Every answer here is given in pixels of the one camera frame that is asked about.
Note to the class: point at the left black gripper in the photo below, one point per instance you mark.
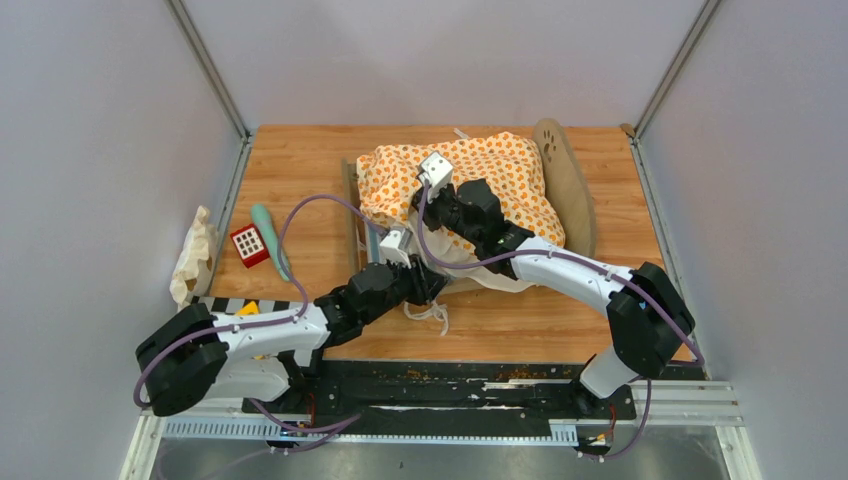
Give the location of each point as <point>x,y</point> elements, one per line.
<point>426,283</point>

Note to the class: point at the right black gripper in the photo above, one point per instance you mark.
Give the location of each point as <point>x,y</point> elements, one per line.
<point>430,207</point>

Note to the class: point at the yellow duck print blanket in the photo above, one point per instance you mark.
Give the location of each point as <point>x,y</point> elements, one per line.
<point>511,165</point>

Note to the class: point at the wooden pet bed frame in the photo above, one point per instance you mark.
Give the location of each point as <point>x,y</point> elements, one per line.
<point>566,189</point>

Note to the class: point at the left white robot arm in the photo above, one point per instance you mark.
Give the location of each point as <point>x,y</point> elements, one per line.
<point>197,355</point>

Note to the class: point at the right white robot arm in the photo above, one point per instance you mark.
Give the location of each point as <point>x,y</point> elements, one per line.
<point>648,320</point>

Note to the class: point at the yellow plastic block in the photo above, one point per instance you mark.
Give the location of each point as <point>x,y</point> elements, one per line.
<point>248,309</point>

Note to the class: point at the red window toy block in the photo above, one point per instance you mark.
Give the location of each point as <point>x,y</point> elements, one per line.
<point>249,246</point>

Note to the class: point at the teal cylinder toy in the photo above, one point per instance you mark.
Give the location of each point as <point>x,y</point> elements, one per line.
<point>262,219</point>

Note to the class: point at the black white checkerboard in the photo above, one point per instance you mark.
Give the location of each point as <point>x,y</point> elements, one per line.
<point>241,306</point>

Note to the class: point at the white duck pillow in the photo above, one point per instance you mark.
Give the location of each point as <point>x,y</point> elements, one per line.
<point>192,274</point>

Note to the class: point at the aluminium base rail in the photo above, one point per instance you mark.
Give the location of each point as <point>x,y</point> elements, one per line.
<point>464,404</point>

